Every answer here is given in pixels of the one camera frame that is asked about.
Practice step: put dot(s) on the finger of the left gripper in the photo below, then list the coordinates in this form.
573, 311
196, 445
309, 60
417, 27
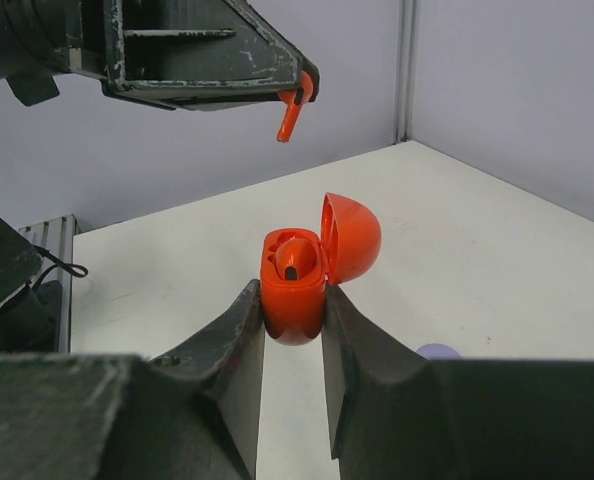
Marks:
198, 55

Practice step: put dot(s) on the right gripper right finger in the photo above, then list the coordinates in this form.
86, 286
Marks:
393, 414

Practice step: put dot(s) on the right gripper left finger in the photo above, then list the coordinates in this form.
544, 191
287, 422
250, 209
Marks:
190, 413

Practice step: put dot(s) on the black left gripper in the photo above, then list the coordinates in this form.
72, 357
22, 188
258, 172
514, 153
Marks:
40, 40

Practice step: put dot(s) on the orange earbud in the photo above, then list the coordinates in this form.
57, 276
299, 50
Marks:
294, 259
294, 100

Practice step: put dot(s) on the orange earbud case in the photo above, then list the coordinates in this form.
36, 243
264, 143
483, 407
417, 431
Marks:
347, 246

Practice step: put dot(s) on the purple earbud case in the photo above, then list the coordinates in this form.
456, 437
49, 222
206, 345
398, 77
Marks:
434, 351

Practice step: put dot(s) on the aluminium mounting rail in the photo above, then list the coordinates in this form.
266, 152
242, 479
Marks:
57, 237

